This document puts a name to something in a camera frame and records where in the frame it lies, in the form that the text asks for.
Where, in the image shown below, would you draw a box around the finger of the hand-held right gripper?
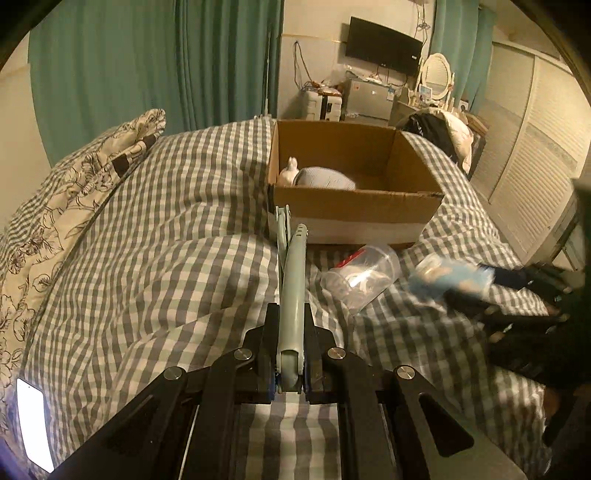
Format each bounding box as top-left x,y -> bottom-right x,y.
444,287 -> 570,334
476,263 -> 574,296

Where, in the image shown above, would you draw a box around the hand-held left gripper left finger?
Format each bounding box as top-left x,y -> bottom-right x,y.
47,303 -> 280,480

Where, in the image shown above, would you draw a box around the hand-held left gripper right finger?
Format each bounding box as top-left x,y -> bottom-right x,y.
302,310 -> 477,480

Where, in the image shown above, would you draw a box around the light blue packet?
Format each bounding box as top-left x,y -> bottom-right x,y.
409,254 -> 496,306

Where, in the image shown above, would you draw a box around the pale green plastic handle tool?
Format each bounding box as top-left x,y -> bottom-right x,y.
275,206 -> 308,396

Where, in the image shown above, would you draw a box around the brown cardboard box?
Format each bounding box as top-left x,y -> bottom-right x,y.
266,119 -> 445,248

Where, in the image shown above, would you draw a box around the clear plastic cup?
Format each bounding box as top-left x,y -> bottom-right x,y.
320,244 -> 402,316

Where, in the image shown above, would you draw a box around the white louvred wardrobe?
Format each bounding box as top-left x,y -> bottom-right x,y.
468,41 -> 591,265

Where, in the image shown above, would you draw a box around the grey checked blanket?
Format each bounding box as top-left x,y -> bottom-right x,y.
0,115 -> 553,480

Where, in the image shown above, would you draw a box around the white padded jacket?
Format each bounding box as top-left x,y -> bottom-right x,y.
431,106 -> 476,177

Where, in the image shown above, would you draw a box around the black clothing pile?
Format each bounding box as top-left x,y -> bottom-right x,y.
401,112 -> 459,163

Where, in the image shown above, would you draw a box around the white plush toy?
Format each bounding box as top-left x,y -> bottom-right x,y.
278,157 -> 300,187

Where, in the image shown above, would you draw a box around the grey knitted cloth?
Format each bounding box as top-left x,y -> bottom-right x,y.
295,167 -> 358,190

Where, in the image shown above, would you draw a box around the white oval vanity mirror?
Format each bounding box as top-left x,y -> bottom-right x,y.
417,52 -> 456,103

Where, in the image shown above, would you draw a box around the small silver fridge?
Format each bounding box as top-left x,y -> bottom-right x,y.
345,77 -> 403,122

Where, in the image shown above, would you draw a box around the narrow green curtain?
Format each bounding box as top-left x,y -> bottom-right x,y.
429,0 -> 498,108

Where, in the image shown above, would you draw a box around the phone with lit screen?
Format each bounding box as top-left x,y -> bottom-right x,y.
16,377 -> 55,474

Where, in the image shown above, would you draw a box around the floral print pillow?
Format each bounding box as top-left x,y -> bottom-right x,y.
0,108 -> 167,437

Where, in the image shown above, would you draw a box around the white cabinet appliance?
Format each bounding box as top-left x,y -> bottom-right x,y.
302,88 -> 345,122

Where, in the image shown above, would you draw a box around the wide green curtain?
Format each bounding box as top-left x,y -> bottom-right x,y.
28,0 -> 285,161

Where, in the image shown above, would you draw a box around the black wall television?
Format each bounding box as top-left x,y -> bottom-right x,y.
345,16 -> 424,77

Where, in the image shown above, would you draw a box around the hanging wall cables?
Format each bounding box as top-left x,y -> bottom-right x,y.
293,40 -> 320,89

